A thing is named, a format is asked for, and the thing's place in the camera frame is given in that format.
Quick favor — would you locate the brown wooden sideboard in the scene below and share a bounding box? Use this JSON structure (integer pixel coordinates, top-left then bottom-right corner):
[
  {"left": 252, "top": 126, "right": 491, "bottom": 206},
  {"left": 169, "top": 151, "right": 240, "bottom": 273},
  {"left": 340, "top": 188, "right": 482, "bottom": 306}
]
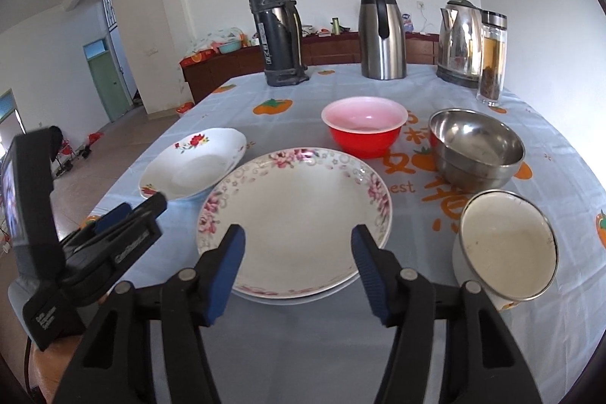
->
[{"left": 179, "top": 31, "right": 441, "bottom": 104}]

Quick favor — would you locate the white plate with red flower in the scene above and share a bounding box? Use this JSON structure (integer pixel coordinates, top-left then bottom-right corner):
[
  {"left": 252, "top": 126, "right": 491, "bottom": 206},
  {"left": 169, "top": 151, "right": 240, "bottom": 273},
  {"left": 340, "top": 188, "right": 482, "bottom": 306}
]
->
[{"left": 138, "top": 128, "right": 248, "bottom": 201}]

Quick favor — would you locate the light blue printed tablecloth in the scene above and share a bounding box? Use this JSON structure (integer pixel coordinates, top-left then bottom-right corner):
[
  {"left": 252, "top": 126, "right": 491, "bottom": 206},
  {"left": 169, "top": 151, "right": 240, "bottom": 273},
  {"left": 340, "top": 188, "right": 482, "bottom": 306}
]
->
[{"left": 80, "top": 63, "right": 606, "bottom": 404}]

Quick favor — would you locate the orange and red box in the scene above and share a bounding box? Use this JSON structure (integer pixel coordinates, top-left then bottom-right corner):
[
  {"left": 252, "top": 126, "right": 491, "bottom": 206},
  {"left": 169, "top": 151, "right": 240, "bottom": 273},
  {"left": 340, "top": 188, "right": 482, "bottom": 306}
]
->
[{"left": 179, "top": 50, "right": 215, "bottom": 70}]

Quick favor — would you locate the white enamel bowl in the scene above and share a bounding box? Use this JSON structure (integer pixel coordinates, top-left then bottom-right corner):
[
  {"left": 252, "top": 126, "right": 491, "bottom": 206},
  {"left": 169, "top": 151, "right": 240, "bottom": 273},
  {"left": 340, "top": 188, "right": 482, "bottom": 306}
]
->
[{"left": 452, "top": 189, "right": 559, "bottom": 312}]

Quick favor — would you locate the floral mesh food cover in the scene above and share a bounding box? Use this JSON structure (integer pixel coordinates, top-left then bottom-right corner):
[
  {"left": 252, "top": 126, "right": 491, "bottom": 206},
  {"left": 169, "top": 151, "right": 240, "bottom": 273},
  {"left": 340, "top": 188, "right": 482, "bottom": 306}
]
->
[{"left": 188, "top": 27, "right": 248, "bottom": 55}]

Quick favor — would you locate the large floral rim plate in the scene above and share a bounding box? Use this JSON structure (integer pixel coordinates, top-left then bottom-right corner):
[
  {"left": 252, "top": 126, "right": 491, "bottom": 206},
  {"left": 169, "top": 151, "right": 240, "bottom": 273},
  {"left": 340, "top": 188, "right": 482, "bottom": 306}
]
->
[{"left": 196, "top": 147, "right": 394, "bottom": 298}]

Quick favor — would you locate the red plastic bowl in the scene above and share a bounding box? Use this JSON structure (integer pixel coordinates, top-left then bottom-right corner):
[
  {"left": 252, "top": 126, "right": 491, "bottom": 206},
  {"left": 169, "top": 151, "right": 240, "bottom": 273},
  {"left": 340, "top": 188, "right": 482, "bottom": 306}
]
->
[{"left": 321, "top": 96, "right": 409, "bottom": 159}]

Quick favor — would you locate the stainless steel carafe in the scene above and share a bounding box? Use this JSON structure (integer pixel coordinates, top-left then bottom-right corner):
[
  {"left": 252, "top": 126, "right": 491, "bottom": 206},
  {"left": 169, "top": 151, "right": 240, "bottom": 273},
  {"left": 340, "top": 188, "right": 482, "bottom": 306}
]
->
[{"left": 357, "top": 0, "right": 408, "bottom": 80}]

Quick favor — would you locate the stainless steel electric kettle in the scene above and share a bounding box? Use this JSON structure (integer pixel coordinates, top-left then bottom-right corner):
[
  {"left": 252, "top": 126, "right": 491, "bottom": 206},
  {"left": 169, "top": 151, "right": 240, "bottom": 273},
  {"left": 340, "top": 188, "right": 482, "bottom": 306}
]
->
[{"left": 436, "top": 0, "right": 488, "bottom": 90}]

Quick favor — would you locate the green door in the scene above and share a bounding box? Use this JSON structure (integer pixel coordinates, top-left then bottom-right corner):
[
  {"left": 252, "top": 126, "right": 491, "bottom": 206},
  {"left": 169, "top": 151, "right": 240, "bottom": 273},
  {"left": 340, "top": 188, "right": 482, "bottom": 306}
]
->
[{"left": 83, "top": 39, "right": 133, "bottom": 123}]

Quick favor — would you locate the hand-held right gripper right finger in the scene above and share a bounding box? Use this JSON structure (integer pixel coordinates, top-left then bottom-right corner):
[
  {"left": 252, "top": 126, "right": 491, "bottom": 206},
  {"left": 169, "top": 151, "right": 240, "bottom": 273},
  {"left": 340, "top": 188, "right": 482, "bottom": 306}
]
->
[{"left": 351, "top": 224, "right": 545, "bottom": 404}]

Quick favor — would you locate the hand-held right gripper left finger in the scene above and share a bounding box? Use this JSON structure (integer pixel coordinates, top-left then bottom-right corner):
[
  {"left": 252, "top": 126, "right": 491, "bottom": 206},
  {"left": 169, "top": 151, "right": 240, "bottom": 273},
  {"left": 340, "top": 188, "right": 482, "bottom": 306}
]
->
[{"left": 59, "top": 224, "right": 247, "bottom": 404}]

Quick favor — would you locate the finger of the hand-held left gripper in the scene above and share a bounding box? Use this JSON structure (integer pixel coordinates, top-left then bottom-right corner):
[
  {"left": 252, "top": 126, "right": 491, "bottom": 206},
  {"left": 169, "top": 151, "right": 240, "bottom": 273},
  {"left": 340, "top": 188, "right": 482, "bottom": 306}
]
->
[
  {"left": 94, "top": 202, "right": 133, "bottom": 237},
  {"left": 129, "top": 193, "right": 168, "bottom": 221}
]

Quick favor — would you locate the black thermos flask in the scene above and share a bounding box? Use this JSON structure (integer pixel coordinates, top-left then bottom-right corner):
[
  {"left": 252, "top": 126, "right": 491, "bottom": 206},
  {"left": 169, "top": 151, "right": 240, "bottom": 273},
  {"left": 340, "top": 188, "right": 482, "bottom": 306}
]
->
[{"left": 249, "top": 0, "right": 311, "bottom": 87}]

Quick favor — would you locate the stainless steel bowl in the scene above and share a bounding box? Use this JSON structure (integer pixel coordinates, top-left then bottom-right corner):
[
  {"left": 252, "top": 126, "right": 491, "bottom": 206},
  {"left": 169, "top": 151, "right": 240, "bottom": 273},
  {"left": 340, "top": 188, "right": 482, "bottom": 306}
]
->
[{"left": 428, "top": 109, "right": 526, "bottom": 192}]

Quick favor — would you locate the glass tea bottle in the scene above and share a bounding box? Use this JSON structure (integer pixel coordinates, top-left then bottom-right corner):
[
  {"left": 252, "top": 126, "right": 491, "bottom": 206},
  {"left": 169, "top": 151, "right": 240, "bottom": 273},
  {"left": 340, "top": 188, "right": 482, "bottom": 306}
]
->
[{"left": 476, "top": 9, "right": 508, "bottom": 106}]

